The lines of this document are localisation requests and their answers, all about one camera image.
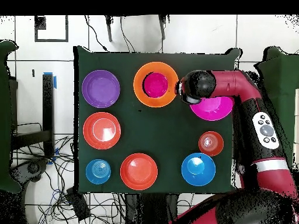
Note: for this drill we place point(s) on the black metal stand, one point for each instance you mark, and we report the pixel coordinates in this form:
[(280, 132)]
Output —
[(48, 112)]

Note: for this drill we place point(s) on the large yellow-orange bowl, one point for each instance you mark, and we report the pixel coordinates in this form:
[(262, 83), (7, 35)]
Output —
[(140, 93)]

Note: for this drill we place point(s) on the wide red-orange bowl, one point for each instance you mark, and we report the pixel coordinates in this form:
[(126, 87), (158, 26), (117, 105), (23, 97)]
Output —
[(101, 130), (139, 171)]

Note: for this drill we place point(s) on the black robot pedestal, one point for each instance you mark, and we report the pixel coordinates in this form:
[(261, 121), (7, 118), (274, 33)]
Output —
[(149, 210)]

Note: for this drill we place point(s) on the green cloth covered table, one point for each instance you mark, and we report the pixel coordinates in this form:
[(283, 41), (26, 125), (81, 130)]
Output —
[(4, 116), (282, 81)]

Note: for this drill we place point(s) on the large pink bowl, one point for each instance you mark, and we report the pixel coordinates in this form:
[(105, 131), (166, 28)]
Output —
[(212, 109)]

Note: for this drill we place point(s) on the black square floor frame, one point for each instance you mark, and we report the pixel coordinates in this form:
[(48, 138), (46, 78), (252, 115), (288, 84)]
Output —
[(39, 23)]

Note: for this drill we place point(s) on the blue tape strip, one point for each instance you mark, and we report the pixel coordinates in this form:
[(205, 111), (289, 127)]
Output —
[(55, 81)]

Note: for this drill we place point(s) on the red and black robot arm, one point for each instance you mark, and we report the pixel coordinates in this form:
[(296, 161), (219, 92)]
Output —
[(233, 84)]

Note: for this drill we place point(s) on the small light blue bowl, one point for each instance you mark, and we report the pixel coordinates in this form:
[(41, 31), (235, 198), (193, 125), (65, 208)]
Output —
[(98, 171)]

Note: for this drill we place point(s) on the small magenta bowl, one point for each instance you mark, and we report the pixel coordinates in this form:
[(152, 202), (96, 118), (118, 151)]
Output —
[(155, 85)]

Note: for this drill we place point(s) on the wide purple bowl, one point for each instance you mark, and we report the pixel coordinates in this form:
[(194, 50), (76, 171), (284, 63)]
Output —
[(101, 88)]

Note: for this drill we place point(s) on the small orange bowl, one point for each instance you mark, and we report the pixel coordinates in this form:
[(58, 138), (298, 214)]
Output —
[(211, 143)]

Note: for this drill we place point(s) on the dark green tablecloth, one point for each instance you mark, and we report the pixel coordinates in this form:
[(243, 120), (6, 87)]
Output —
[(151, 130)]

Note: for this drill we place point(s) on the grey stand leg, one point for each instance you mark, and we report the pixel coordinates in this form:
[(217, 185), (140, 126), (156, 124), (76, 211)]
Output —
[(108, 30), (162, 28)]

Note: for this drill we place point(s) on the black floor power box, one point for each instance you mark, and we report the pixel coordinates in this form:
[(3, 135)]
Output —
[(78, 205)]

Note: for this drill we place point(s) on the large blue bowl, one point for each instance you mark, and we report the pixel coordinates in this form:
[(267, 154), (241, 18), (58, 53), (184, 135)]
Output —
[(198, 169)]

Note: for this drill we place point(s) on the small black floor object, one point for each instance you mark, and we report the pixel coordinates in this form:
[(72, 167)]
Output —
[(33, 73)]

